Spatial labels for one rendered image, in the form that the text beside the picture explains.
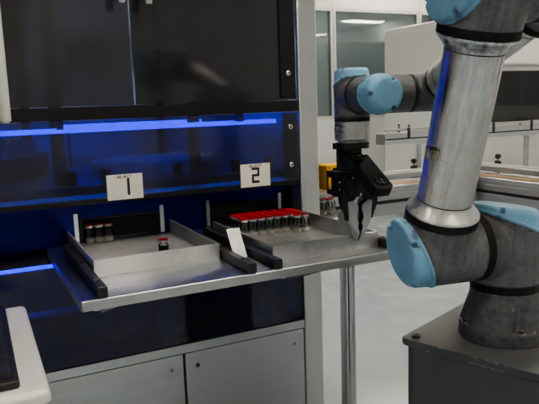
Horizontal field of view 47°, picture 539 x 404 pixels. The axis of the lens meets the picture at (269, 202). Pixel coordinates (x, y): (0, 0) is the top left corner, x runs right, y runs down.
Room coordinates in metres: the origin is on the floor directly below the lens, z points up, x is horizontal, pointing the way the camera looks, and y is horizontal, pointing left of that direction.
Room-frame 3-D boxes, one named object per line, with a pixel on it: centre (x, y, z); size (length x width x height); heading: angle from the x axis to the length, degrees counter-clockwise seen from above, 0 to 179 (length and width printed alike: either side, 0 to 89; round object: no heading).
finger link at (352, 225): (1.31, -0.17, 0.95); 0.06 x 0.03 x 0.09; 26
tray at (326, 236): (1.43, -0.05, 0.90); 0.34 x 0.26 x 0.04; 26
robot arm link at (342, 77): (1.31, -0.18, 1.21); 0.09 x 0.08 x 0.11; 16
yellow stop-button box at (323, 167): (1.73, -0.18, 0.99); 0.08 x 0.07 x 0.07; 26
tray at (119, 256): (1.36, 0.30, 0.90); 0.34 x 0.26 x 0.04; 26
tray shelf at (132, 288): (1.37, 0.12, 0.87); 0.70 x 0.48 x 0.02; 116
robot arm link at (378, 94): (1.22, -0.23, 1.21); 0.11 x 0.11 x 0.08; 16
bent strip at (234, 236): (1.24, 0.05, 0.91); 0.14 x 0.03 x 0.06; 26
